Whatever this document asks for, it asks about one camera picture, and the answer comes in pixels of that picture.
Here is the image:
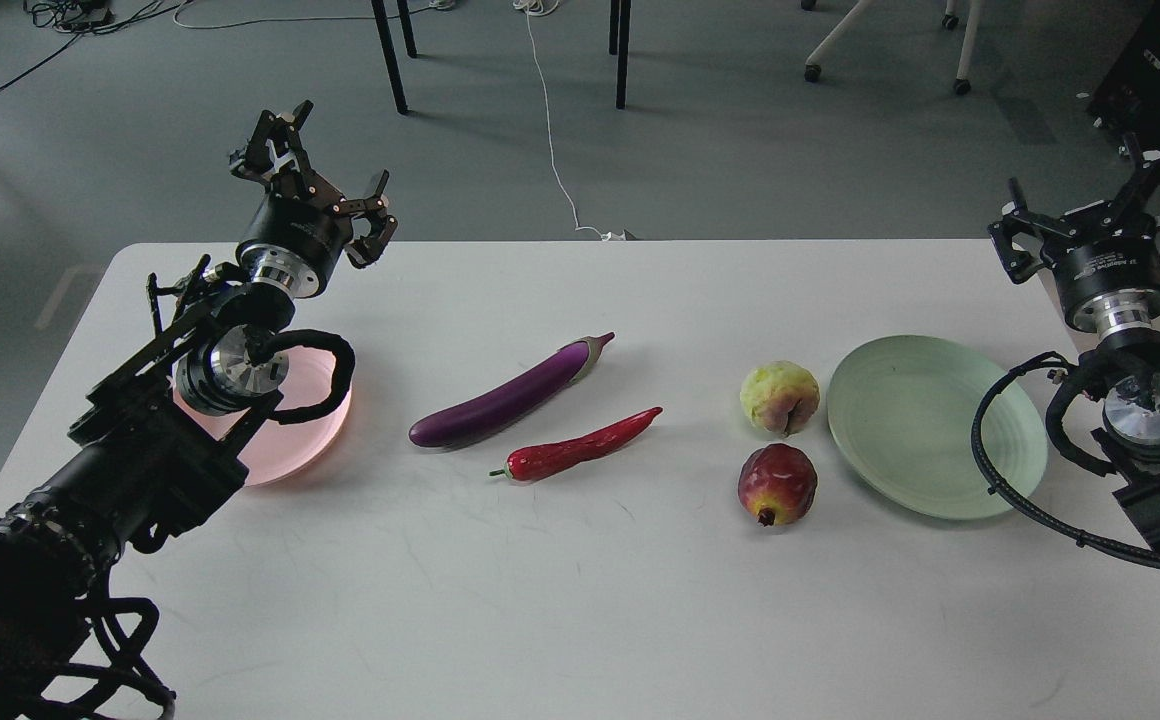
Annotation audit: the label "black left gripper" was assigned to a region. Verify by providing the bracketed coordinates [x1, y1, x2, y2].
[229, 100, 398, 299]

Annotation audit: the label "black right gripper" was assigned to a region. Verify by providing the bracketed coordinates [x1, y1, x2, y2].
[987, 132, 1160, 334]

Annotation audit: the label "purple eggplant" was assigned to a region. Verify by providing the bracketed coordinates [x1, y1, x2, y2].
[408, 332, 616, 448]

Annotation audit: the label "red chili pepper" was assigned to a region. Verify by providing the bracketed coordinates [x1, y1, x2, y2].
[488, 407, 664, 483]

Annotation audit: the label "yellow-green peach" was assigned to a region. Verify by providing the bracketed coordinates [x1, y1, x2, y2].
[739, 361, 821, 437]

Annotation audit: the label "red pomegranate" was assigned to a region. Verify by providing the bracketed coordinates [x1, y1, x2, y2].
[737, 443, 818, 528]

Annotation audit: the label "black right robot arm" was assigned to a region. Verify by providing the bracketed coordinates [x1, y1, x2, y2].
[970, 133, 1160, 570]

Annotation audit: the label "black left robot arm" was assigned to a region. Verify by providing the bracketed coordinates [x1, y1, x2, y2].
[0, 101, 397, 719]

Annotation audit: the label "pink plate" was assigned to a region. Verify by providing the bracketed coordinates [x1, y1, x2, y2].
[173, 347, 351, 487]

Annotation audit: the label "light green plate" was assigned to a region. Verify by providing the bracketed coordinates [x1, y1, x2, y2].
[827, 334, 1013, 521]

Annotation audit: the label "white chair base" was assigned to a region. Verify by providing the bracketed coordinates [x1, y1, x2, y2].
[800, 0, 983, 97]

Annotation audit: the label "black table legs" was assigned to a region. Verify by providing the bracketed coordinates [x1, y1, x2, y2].
[365, 1, 635, 119]

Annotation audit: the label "white floor cable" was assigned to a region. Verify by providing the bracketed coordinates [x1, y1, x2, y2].
[172, 0, 631, 243]

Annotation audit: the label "black floor cables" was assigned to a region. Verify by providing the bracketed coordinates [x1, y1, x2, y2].
[0, 0, 181, 121]

